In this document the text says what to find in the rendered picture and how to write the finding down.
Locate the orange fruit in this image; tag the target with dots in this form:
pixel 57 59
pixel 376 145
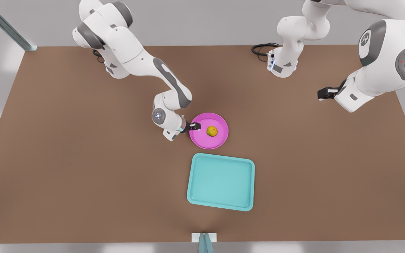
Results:
pixel 212 131

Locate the pink round plate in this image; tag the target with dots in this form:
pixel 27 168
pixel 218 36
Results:
pixel 220 140

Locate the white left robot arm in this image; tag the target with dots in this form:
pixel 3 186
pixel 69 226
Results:
pixel 381 56

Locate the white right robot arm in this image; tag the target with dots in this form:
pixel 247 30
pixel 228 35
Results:
pixel 128 49

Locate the teal rectangular tray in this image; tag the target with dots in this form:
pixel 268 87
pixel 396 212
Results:
pixel 220 182

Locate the silver frame post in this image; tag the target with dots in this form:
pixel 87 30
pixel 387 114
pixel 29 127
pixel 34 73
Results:
pixel 5 24
pixel 205 243

